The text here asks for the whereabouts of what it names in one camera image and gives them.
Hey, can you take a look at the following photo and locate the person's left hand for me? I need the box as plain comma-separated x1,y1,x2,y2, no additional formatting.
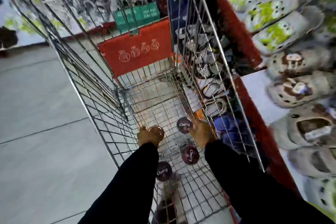
137,126,165,148

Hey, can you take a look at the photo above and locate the person's right hand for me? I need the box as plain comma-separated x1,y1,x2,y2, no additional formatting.
189,117,217,150

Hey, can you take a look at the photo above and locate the copper round tin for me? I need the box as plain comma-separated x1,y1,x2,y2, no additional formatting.
148,126,165,140

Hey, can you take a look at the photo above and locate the person's right forearm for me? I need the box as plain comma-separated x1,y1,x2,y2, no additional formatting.
204,139,334,224

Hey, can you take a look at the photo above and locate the person's left forearm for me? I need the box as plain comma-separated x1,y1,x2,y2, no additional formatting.
77,142,160,224

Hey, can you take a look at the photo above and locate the dark round polish tin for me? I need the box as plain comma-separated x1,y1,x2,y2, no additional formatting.
176,117,194,134
156,161,173,182
181,145,200,165

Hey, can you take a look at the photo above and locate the blue sandal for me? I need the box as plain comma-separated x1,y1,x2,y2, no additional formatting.
212,115,238,134

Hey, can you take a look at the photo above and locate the pile of sandals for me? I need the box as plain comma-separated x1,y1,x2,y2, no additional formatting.
175,20,238,122

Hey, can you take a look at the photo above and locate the red cart seat flap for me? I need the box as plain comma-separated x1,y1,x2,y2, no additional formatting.
98,19,175,78

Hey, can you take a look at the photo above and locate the red shelf unit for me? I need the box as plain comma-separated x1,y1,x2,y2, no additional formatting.
201,0,302,198

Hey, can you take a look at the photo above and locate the green cart sign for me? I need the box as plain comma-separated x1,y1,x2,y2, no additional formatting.
114,2,161,34

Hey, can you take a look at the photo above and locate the display of grey clogs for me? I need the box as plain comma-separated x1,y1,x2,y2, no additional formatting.
217,0,336,212

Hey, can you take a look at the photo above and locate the shelf of patterned footwear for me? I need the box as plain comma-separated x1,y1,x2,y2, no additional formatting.
0,0,168,50

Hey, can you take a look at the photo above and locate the metal wire shopping cart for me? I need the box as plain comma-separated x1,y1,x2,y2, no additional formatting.
0,0,265,224

